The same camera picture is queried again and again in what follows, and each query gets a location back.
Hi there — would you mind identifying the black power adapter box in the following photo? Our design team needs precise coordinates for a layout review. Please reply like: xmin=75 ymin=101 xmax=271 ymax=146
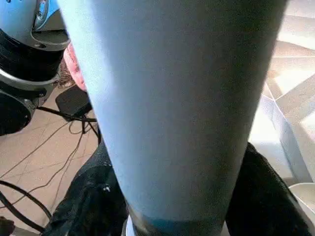
xmin=55 ymin=86 xmax=94 ymax=119

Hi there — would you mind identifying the thin black floor cable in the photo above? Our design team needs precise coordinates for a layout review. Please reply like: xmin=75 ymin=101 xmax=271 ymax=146
xmin=0 ymin=106 xmax=102 ymax=200

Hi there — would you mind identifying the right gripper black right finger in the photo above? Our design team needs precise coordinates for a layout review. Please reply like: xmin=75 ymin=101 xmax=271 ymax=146
xmin=225 ymin=142 xmax=315 ymax=236

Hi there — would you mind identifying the white plastic table top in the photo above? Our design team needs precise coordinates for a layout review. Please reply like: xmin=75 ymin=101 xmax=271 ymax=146
xmin=248 ymin=0 xmax=315 ymax=223

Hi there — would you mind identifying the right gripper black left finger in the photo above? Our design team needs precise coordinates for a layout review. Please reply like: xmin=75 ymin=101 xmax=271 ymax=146
xmin=41 ymin=142 xmax=129 ymax=236

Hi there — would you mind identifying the pink rounded object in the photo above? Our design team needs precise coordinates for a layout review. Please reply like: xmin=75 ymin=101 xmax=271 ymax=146
xmin=63 ymin=41 xmax=88 ymax=93

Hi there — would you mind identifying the white plastic table leg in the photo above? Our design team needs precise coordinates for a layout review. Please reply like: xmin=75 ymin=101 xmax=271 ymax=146
xmin=56 ymin=0 xmax=289 ymax=236

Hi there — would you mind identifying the thick black floor cable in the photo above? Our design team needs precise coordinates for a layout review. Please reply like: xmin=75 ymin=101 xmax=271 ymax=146
xmin=0 ymin=179 xmax=53 ymax=233

